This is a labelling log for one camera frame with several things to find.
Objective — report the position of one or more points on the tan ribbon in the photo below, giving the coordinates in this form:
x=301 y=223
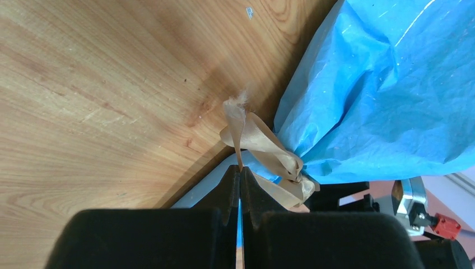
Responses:
x=245 y=130

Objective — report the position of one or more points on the blue wrapping paper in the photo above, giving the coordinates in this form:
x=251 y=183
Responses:
x=384 y=91

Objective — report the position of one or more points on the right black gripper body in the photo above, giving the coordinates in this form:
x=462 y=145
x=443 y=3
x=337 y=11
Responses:
x=434 y=251

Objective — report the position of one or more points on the pink cylindrical vase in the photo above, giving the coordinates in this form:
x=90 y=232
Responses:
x=377 y=189

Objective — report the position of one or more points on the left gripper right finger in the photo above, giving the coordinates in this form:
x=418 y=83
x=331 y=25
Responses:
x=275 y=237

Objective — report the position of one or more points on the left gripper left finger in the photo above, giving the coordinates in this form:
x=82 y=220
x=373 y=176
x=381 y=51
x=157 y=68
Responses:
x=203 y=236

